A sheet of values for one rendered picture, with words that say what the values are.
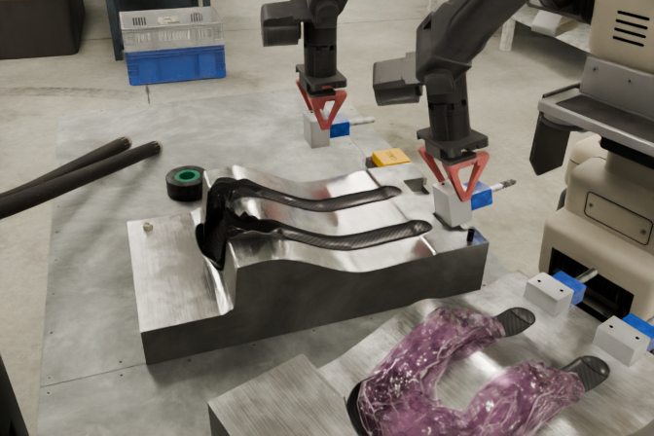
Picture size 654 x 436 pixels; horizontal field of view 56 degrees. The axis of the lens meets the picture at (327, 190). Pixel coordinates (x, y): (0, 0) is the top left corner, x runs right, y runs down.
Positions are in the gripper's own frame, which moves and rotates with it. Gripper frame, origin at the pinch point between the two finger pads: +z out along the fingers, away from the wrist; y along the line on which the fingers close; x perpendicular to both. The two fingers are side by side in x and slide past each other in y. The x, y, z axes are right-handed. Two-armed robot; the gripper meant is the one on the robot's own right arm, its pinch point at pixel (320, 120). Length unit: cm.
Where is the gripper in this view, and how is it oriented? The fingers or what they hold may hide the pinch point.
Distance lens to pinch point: 112.8
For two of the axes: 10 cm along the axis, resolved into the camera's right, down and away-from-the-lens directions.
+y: 3.2, 4.9, -8.1
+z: 0.0, 8.5, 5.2
